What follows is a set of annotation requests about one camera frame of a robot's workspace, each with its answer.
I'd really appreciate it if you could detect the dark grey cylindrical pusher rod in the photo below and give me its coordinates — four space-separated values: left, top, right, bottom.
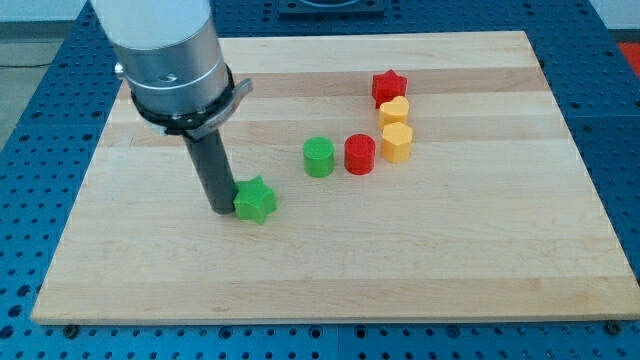
183 130 238 215

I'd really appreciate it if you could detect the yellow hexagon block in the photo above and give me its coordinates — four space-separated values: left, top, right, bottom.
381 122 414 163

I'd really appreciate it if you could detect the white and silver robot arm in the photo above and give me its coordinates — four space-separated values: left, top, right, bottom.
90 0 253 215

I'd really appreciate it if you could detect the light wooden board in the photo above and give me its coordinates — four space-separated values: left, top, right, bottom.
31 31 639 325

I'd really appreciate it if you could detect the dark mounting plate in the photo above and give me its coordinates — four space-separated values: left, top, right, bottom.
276 0 386 17

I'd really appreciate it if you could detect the green star block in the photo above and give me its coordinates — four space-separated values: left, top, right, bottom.
233 176 277 225

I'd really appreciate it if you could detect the red cylinder block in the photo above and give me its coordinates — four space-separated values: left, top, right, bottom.
344 133 376 175

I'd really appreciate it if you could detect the green cylinder block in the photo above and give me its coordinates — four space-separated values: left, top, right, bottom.
303 137 334 178

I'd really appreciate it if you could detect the red star block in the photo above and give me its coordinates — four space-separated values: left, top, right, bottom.
371 69 408 109

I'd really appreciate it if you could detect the yellow heart block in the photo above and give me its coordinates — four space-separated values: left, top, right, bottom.
378 96 410 130

